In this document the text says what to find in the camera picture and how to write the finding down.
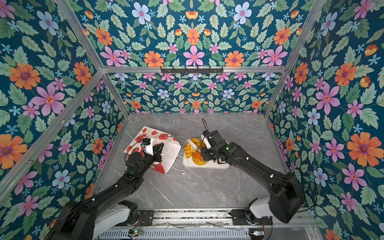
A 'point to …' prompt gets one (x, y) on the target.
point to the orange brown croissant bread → (197, 154)
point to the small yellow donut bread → (199, 162)
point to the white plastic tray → (189, 163)
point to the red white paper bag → (168, 152)
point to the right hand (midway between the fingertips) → (205, 150)
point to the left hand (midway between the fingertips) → (163, 141)
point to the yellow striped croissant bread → (189, 150)
